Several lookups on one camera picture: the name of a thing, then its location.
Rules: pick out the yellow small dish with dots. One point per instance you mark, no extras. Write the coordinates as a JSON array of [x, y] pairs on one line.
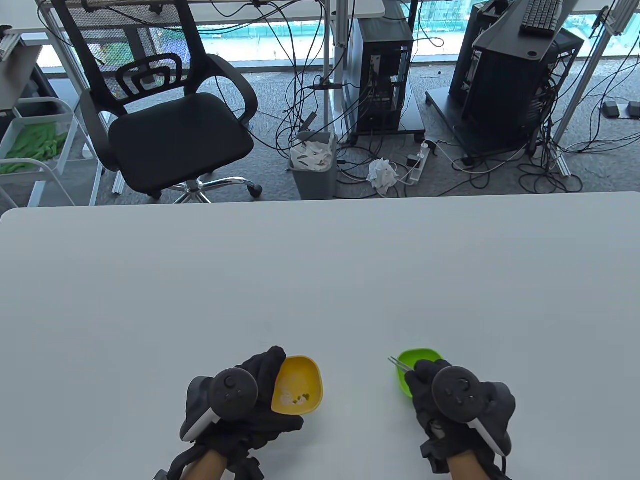
[[300, 372]]

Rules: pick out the black keyboard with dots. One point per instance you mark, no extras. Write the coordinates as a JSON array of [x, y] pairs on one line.
[[540, 15]]

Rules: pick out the black rolling platform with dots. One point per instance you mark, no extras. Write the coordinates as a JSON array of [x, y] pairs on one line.
[[414, 117]]

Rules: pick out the white trash bag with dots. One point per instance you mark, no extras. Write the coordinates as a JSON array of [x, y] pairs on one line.
[[312, 155]]

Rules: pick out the green cloth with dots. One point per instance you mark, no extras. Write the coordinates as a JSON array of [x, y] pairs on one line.
[[35, 142]]

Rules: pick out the group of green mung beans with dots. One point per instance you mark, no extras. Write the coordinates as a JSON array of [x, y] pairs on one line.
[[302, 399]]

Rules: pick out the grey foot pedal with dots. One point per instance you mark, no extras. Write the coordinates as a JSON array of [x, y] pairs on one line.
[[610, 110], [634, 110]]

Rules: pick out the person's left forearm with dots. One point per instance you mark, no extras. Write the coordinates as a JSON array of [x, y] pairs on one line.
[[205, 465]]

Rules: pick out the white power strip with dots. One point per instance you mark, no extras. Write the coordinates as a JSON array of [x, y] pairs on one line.
[[419, 167]]

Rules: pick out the silver aluminium frame leg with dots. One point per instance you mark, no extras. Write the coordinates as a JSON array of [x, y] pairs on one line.
[[575, 100]]

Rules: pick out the silver metal tweezers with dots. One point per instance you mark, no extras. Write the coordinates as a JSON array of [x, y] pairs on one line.
[[400, 363]]

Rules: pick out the person's left hand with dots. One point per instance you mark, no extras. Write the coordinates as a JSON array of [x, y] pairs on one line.
[[267, 370]]

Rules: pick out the grey trash bin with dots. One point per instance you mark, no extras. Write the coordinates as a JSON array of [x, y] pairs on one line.
[[312, 185]]

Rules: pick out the black tilted desk panel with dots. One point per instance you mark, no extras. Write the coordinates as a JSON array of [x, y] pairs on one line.
[[505, 37]]

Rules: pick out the white desk post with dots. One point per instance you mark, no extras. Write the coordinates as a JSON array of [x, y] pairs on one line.
[[340, 60]]

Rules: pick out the white metal trolley cart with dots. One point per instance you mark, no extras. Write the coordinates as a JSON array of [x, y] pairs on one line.
[[37, 195]]

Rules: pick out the crumpled white paper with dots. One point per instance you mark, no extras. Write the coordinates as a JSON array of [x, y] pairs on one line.
[[382, 172]]

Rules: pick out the large black computer tower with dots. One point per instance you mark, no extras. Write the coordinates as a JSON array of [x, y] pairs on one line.
[[505, 100]]

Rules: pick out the black mesh office chair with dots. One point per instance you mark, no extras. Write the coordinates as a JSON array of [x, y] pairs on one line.
[[180, 135]]

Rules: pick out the person's right hand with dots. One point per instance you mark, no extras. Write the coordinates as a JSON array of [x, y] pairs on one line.
[[422, 395]]

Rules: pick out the black flat floor platform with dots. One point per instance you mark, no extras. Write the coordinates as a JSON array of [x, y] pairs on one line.
[[445, 107]]

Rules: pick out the green small dish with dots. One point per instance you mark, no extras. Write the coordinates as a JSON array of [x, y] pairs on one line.
[[415, 356]]

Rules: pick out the pile of white rice grains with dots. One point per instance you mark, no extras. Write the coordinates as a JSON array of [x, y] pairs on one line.
[[286, 397]]

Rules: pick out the black white controller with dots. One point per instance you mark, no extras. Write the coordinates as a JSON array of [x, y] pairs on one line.
[[233, 392], [457, 392]]

